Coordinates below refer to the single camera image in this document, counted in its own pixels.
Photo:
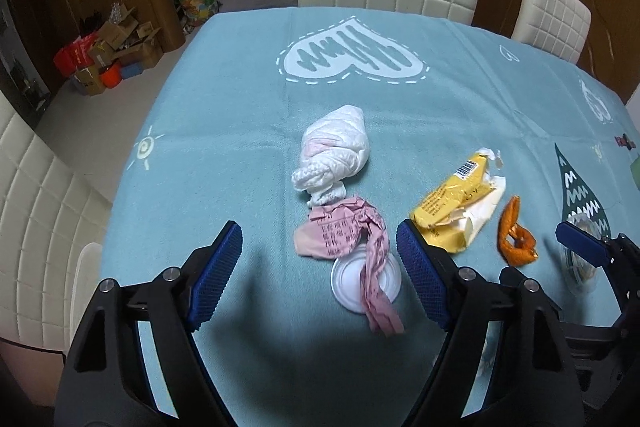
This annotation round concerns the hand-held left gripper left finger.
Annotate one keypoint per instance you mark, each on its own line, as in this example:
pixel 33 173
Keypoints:
pixel 215 279

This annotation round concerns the small purple item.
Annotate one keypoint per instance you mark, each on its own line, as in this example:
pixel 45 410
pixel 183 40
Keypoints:
pixel 625 142

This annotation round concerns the blue printed tablecloth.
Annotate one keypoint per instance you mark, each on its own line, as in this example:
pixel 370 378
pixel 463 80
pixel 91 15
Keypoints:
pixel 225 107

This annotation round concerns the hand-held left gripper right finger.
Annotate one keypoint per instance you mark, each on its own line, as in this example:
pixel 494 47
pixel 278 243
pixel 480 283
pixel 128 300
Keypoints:
pixel 425 279

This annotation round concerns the green plastic container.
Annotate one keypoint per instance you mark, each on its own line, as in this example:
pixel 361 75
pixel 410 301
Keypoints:
pixel 636 172

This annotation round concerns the orange wrapper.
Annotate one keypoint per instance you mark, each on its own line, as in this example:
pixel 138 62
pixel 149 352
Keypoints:
pixel 515 237

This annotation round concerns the small blue box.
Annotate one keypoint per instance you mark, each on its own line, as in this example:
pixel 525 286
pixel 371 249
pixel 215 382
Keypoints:
pixel 132 70

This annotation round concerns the pile of cardboard boxes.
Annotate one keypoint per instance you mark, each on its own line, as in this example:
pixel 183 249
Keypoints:
pixel 120 44

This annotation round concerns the white round lid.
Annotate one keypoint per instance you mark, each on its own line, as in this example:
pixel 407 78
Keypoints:
pixel 350 282

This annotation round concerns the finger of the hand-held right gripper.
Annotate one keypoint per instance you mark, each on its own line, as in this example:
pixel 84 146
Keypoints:
pixel 582 243

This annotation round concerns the orange bucket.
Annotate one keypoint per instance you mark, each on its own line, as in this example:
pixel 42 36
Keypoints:
pixel 111 76

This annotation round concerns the pink paper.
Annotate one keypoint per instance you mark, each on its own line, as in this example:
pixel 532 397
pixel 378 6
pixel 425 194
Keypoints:
pixel 370 232

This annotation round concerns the colourful woven bag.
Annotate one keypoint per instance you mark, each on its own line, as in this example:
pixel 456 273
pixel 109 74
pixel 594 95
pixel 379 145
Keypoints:
pixel 197 4

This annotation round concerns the yellow snack wrapper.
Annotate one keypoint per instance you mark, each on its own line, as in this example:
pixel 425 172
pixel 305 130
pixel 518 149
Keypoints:
pixel 455 202

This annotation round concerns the red shopping bag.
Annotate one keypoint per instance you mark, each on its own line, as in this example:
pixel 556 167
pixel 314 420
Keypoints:
pixel 75 54

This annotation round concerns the white tissue wad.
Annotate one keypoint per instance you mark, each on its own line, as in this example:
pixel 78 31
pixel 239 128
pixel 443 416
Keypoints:
pixel 335 152

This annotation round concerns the clear plastic cup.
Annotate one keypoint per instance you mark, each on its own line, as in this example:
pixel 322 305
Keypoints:
pixel 580 274

